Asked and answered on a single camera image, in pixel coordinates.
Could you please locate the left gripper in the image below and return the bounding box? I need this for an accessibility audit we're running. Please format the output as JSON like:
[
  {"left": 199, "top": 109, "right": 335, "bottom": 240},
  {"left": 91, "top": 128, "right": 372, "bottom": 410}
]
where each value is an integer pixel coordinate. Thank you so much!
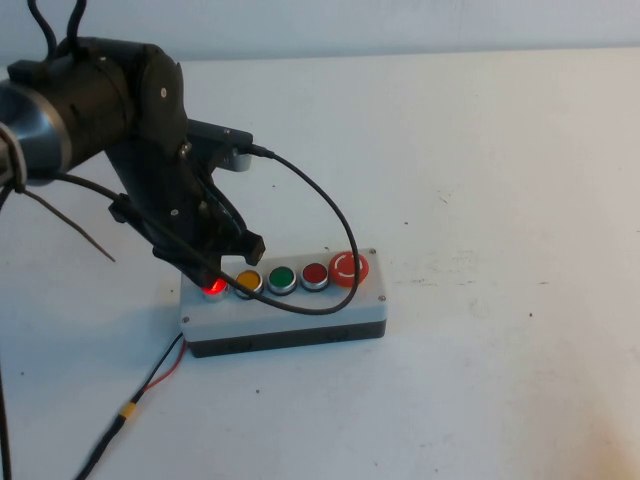
[{"left": 106, "top": 142, "right": 267, "bottom": 287}]

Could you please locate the lit red push button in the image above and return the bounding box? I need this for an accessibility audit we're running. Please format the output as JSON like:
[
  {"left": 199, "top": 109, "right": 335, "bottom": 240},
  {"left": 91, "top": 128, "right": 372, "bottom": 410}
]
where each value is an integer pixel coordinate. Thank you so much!
[{"left": 201, "top": 277, "right": 231, "bottom": 303}]

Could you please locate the yellow push button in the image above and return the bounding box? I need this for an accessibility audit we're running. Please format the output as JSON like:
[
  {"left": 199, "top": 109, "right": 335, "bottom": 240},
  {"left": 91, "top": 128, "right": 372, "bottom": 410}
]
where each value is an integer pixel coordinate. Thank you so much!
[{"left": 233, "top": 268, "right": 265, "bottom": 301}]

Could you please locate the green push button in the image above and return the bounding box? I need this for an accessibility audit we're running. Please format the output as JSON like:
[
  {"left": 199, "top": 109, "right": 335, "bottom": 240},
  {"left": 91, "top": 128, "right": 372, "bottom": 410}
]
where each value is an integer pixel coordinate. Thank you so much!
[{"left": 266, "top": 265, "right": 298, "bottom": 297}]

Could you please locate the dark red push button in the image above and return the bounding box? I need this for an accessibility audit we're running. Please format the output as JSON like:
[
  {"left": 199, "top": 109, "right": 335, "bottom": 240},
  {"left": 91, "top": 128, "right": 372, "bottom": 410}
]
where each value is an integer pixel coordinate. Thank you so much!
[{"left": 299, "top": 261, "right": 331, "bottom": 293}]

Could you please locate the grey and black button box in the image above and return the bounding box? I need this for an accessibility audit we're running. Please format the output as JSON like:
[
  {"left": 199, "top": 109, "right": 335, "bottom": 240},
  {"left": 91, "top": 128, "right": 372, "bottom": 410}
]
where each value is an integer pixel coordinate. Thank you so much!
[{"left": 179, "top": 246, "right": 389, "bottom": 359}]

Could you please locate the red emergency stop button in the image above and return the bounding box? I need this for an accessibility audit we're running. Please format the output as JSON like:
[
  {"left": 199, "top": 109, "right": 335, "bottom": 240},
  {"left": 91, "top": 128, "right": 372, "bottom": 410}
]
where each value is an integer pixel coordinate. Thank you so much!
[{"left": 327, "top": 250, "right": 371, "bottom": 290}]

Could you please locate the black camera cable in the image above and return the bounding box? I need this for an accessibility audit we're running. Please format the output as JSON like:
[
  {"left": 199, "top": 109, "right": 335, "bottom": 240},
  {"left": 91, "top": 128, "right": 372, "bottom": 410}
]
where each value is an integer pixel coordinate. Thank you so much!
[{"left": 24, "top": 143, "right": 359, "bottom": 318}]

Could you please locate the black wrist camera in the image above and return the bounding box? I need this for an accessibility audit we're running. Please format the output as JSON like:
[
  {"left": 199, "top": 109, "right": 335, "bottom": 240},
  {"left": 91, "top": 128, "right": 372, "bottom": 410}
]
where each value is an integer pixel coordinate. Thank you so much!
[{"left": 186, "top": 118, "right": 255, "bottom": 174}]

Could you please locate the red wire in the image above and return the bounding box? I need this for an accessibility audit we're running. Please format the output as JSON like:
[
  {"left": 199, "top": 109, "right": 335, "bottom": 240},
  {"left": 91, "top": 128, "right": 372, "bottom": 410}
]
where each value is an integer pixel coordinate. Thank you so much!
[{"left": 144, "top": 343, "right": 188, "bottom": 390}]

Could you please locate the black wire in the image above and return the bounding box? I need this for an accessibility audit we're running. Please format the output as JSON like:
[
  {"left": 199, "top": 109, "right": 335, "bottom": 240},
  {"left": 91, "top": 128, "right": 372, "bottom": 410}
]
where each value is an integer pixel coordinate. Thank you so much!
[{"left": 131, "top": 332, "right": 186, "bottom": 404}]

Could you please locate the thin brown cable tie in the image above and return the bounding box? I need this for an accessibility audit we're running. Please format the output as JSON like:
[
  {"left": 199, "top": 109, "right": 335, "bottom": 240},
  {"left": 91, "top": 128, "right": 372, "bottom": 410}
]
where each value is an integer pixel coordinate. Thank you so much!
[{"left": 0, "top": 124, "right": 117, "bottom": 264}]

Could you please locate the black power cable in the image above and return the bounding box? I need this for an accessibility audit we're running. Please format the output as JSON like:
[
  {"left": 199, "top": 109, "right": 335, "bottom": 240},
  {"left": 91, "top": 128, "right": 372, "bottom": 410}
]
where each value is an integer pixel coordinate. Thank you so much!
[{"left": 73, "top": 417, "right": 127, "bottom": 480}]

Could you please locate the thin black hanging cable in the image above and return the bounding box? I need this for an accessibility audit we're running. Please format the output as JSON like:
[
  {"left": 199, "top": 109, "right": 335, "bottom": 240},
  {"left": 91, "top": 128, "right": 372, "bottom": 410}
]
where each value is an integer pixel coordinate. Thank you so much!
[{"left": 0, "top": 349, "right": 13, "bottom": 480}]

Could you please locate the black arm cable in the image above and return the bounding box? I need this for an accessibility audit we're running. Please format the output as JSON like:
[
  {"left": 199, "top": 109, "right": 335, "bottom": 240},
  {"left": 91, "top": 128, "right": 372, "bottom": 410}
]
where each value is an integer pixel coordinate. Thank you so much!
[
  {"left": 27, "top": 0, "right": 59, "bottom": 56},
  {"left": 64, "top": 0, "right": 87, "bottom": 51}
]

